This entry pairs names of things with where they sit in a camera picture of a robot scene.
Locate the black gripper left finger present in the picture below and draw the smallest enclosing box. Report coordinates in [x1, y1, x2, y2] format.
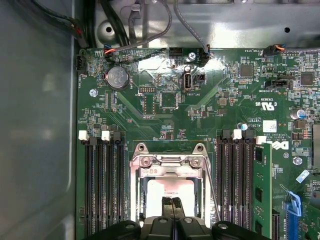
[82, 196, 176, 240]

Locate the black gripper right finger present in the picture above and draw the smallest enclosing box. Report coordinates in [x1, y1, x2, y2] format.
[173, 196, 275, 240]

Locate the metal locking lever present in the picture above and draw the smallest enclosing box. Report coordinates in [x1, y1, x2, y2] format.
[202, 158, 223, 223]

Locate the silver CPU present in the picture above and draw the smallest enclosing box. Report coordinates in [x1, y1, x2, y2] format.
[146, 179, 196, 218]

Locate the black RAM slot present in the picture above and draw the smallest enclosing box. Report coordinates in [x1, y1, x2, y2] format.
[101, 129, 117, 230]
[228, 128, 243, 226]
[240, 129, 255, 232]
[78, 129, 95, 238]
[112, 130, 127, 223]
[215, 129, 229, 222]
[87, 136, 106, 236]

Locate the CPU socket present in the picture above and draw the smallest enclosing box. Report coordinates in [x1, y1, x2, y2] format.
[128, 141, 216, 240]

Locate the green RAM stick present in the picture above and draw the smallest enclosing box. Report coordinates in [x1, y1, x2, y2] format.
[253, 142, 273, 240]

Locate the green motherboard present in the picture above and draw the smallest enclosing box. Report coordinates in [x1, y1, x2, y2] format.
[74, 46, 320, 240]

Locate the silver internal USB port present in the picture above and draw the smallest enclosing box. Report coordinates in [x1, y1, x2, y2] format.
[183, 65, 195, 90]

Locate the coin cell battery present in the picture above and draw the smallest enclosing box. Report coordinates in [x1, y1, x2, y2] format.
[106, 65, 131, 91]

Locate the black PC case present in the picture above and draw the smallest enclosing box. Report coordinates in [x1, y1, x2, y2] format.
[0, 0, 320, 240]

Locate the grey striped wire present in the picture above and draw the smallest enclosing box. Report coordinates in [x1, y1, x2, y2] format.
[172, 0, 212, 60]
[109, 0, 173, 52]

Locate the black cable pair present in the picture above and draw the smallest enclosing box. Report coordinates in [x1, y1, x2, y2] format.
[99, 0, 131, 48]

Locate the black cable bundle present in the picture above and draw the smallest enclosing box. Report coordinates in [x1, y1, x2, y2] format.
[32, 0, 91, 49]

